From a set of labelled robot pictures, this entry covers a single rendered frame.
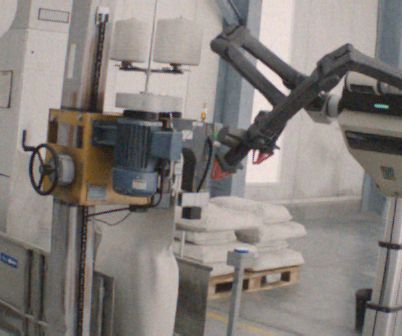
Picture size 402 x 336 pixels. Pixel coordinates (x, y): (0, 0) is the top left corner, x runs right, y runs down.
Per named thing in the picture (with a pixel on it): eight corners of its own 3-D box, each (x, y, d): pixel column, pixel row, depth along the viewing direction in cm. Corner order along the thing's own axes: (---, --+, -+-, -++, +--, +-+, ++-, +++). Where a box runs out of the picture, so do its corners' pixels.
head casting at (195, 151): (208, 192, 319) (215, 114, 317) (161, 193, 301) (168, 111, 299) (155, 181, 339) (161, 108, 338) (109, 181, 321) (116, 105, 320)
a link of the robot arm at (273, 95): (235, 41, 270) (215, 34, 278) (225, 55, 269) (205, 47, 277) (302, 107, 298) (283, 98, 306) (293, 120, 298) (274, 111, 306)
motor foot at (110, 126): (134, 149, 278) (137, 123, 277) (108, 148, 269) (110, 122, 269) (117, 146, 284) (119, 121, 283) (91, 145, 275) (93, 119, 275)
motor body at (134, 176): (165, 198, 274) (172, 123, 273) (131, 198, 263) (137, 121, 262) (135, 191, 285) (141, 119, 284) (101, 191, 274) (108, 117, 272)
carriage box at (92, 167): (151, 204, 297) (159, 117, 295) (79, 206, 272) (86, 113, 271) (108, 193, 314) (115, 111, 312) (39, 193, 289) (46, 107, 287)
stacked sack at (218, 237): (239, 246, 601) (240, 228, 601) (195, 248, 573) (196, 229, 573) (182, 230, 651) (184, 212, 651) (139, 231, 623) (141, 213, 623)
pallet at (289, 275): (299, 283, 658) (301, 266, 657) (201, 300, 567) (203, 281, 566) (223, 263, 712) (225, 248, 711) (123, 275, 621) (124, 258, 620)
